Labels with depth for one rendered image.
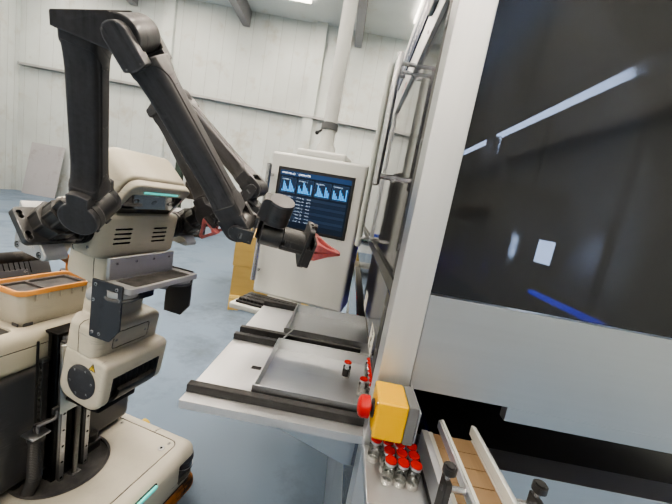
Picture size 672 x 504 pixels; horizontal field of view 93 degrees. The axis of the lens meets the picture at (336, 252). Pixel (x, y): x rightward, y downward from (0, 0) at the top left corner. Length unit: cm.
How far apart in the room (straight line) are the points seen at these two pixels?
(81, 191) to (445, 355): 80
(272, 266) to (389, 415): 124
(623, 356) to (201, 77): 1097
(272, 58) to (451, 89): 1020
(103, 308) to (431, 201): 85
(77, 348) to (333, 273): 103
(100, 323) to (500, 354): 96
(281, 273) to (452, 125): 127
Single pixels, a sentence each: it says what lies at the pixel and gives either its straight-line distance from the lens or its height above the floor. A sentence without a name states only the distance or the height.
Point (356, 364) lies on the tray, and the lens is 103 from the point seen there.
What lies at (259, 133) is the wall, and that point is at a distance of 1026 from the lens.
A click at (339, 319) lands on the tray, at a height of 88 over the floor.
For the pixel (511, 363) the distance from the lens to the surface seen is 74.
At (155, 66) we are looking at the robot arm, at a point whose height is 151.
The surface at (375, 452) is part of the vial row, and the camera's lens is 71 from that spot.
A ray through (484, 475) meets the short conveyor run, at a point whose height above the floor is 93.
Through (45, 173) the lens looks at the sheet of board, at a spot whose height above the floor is 67.
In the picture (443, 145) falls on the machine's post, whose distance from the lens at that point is 63.
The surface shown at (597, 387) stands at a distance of 84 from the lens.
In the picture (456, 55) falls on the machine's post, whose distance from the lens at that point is 67.
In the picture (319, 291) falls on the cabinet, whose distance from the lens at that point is 166.
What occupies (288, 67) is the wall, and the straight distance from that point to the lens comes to 1060.
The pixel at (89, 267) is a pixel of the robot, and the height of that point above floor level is 105.
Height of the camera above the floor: 135
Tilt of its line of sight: 9 degrees down
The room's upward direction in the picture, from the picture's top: 10 degrees clockwise
